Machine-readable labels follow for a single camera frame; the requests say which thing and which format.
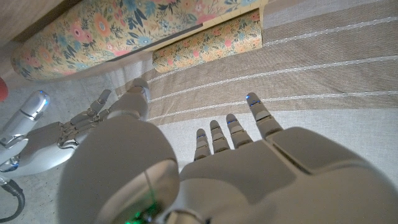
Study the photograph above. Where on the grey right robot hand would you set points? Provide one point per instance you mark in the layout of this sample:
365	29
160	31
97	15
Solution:
37	146

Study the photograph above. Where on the red ball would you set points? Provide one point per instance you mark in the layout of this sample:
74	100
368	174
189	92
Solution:
2	90

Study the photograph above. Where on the beige striped backdrop cloth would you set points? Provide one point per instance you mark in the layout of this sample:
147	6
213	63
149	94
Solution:
311	46

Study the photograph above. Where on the floral wrapping paper sheet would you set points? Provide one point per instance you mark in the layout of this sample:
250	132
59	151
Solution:
102	31

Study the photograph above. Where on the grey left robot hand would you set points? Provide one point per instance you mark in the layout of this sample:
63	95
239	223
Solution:
248	180

